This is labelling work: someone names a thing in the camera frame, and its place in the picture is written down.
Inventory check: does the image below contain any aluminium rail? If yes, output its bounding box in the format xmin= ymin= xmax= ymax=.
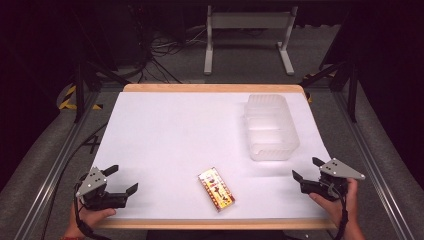
xmin=13 ymin=91 xmax=101 ymax=240
xmin=333 ymin=90 xmax=416 ymax=240

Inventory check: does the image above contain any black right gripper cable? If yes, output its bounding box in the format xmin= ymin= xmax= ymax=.
xmin=328 ymin=183 xmax=350 ymax=240

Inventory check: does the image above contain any black tripod stand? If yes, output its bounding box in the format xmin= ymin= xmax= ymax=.
xmin=299 ymin=13 xmax=362 ymax=124
xmin=68 ymin=9 xmax=132 ymax=124

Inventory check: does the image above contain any person's left hand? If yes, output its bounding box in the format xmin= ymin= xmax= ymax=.
xmin=67 ymin=203 xmax=118 ymax=232

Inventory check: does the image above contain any clear plastic container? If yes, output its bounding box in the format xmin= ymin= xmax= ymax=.
xmin=243 ymin=93 xmax=301 ymax=162

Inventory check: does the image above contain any white metal stand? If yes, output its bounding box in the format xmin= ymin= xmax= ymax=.
xmin=203 ymin=4 xmax=299 ymax=77

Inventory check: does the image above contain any person's right hand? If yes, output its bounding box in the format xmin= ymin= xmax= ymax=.
xmin=308 ymin=177 xmax=360 ymax=231

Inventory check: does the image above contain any bundle of black floor cables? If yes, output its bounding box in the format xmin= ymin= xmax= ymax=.
xmin=126 ymin=6 xmax=208 ymax=84

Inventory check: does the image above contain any yellow black hazard tape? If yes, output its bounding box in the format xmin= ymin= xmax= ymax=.
xmin=58 ymin=84 xmax=104 ymax=111

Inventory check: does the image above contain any thin black floor cable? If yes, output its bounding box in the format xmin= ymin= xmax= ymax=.
xmin=39 ymin=121 xmax=110 ymax=240

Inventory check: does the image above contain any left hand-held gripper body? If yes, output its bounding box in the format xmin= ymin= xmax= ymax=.
xmin=74 ymin=166 xmax=130 ymax=212

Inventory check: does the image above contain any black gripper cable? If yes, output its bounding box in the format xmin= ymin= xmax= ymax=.
xmin=73 ymin=186 xmax=113 ymax=240
xmin=328 ymin=183 xmax=350 ymax=240

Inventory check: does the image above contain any white table sheet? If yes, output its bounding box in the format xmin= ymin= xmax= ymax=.
xmin=90 ymin=91 xmax=335 ymax=221

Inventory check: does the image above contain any yellow red snack packet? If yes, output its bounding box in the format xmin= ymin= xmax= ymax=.
xmin=197 ymin=166 xmax=237 ymax=213

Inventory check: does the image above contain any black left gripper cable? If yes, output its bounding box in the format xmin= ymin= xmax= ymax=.
xmin=73 ymin=186 xmax=113 ymax=240

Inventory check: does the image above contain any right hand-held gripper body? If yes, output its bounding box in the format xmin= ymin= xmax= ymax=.
xmin=299 ymin=157 xmax=367 ymax=203

